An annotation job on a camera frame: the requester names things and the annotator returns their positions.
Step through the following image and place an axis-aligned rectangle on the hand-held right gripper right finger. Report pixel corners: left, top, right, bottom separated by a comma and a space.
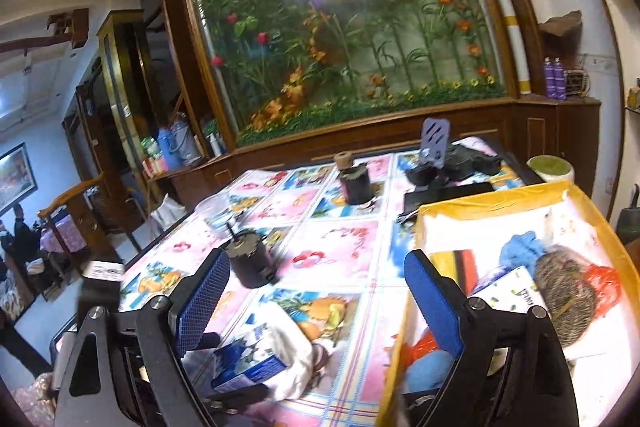
402, 249, 581, 427

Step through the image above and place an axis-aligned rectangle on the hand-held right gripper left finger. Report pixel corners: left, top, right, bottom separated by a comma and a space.
52, 248, 232, 427

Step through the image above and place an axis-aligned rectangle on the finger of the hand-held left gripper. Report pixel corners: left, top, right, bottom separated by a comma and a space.
200, 382, 273, 410

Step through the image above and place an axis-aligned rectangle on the blue tissue pack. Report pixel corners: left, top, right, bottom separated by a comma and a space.
210, 327, 291, 395

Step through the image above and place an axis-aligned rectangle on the yellow taped cardboard box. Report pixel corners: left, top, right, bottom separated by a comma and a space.
377, 179, 640, 427

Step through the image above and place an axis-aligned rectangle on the brown steel wool scrubber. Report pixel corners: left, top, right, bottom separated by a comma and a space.
532, 247, 598, 350

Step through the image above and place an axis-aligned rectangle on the orange mesh scrubber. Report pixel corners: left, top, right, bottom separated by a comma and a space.
585, 264, 623, 323

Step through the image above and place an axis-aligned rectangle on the black yellow red strips pack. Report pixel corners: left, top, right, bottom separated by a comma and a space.
430, 248, 483, 295

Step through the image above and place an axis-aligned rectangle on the black cylinder with shaft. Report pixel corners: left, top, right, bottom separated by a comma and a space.
222, 222, 281, 290

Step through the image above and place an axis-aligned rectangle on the wooden chair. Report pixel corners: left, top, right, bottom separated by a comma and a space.
37, 172, 131, 268

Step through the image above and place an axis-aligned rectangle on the clear plastic cup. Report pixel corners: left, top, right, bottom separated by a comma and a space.
194, 194, 241, 233

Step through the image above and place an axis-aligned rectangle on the white plastic bag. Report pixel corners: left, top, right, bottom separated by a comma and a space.
150, 194, 188, 230

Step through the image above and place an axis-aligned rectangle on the blue knit cloth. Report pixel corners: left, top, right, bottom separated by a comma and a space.
498, 231, 548, 270

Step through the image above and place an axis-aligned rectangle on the black phone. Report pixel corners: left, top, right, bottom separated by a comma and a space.
402, 181, 496, 215

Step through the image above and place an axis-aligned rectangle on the fruit print tablecloth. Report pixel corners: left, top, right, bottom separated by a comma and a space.
50, 134, 531, 427

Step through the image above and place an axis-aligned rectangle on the black jar with cork lid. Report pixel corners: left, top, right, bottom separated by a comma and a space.
334, 152, 376, 206

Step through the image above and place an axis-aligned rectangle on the black stapler tool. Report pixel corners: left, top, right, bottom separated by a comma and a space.
405, 144, 503, 188

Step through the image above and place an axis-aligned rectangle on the blue thermos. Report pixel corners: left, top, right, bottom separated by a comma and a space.
157, 127, 178, 170

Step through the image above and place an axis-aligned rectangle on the grey thermos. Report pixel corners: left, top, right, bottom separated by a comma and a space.
172, 114, 201, 165

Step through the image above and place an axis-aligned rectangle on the wooden display cabinet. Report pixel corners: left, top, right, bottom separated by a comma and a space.
62, 9, 166, 233

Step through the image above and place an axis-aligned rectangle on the green round stool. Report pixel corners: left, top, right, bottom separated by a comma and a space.
526, 154, 576, 184

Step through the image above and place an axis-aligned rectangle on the dark green jug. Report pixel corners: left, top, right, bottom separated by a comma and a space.
617, 184, 640, 248

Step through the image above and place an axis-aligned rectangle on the purple bottle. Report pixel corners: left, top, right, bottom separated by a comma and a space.
543, 57, 557, 100
553, 58, 567, 101

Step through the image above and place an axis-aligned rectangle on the wicker basket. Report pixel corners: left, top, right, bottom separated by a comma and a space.
565, 67, 591, 98

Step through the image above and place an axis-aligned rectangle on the flower and bamboo mural panel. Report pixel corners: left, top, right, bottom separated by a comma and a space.
172, 0, 521, 148

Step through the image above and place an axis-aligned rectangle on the framed wall picture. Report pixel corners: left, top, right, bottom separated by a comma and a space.
0, 142, 38, 215

